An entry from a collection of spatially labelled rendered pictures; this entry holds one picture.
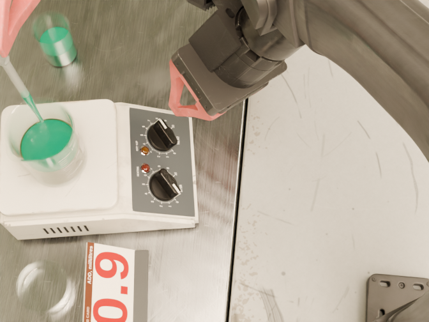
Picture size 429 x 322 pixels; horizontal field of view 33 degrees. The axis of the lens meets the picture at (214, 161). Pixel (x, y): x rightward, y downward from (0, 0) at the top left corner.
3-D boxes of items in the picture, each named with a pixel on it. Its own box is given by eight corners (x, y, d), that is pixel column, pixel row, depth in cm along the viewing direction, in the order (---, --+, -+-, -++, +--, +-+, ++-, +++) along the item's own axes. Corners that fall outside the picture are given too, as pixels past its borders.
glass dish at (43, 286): (36, 325, 76) (31, 322, 74) (11, 282, 77) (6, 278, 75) (82, 296, 77) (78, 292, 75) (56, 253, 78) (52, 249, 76)
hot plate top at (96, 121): (117, 101, 76) (115, 97, 75) (119, 209, 72) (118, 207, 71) (3, 108, 76) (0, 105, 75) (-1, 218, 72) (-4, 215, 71)
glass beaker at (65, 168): (55, 121, 75) (36, 84, 67) (103, 154, 73) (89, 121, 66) (10, 172, 73) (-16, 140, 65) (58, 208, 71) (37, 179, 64)
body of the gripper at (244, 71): (165, 59, 64) (205, 18, 58) (240, 20, 70) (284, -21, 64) (207, 121, 64) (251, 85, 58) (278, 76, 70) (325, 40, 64)
